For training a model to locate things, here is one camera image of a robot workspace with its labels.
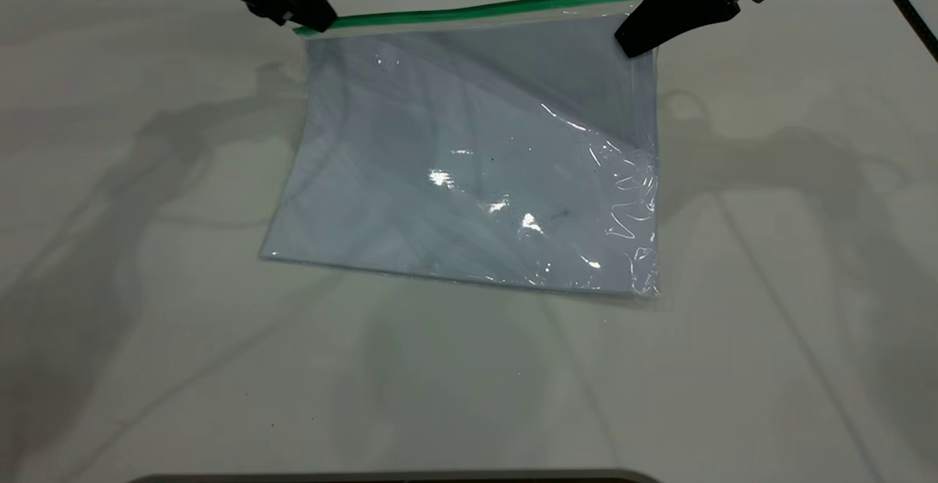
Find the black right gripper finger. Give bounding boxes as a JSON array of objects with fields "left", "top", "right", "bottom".
[
  {"left": 634, "top": 0, "right": 742, "bottom": 57},
  {"left": 614, "top": 0, "right": 726, "bottom": 59}
]

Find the clear zip bag green zipper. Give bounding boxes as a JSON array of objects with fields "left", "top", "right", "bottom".
[{"left": 258, "top": 0, "right": 660, "bottom": 299}]

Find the dark rounded base plate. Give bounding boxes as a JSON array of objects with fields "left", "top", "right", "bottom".
[{"left": 128, "top": 468, "right": 660, "bottom": 483}]

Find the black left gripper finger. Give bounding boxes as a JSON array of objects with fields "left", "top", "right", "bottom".
[
  {"left": 248, "top": 0, "right": 330, "bottom": 34},
  {"left": 282, "top": 0, "right": 339, "bottom": 26}
]

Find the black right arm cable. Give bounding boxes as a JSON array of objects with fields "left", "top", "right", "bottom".
[{"left": 819, "top": 0, "right": 938, "bottom": 63}]

